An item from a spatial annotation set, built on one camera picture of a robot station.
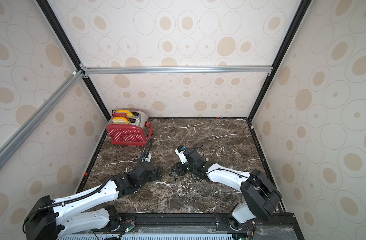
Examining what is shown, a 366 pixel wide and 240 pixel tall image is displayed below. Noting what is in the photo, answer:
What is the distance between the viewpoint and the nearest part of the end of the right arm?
637 millimetres

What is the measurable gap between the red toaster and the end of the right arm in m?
0.37

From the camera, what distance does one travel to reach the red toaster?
939 mm
